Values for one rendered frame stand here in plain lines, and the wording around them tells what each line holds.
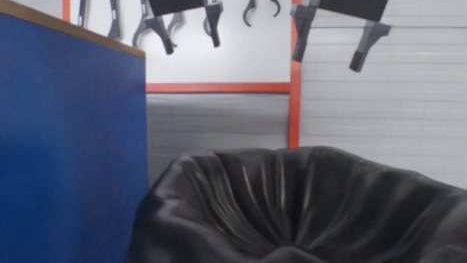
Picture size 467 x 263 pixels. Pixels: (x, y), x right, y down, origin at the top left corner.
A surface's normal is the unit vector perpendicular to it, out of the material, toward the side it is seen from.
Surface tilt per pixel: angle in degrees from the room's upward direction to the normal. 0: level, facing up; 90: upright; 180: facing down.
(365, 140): 90
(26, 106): 90
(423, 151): 90
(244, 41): 90
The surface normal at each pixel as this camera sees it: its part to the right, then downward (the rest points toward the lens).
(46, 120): 0.99, 0.02
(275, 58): -0.15, 0.07
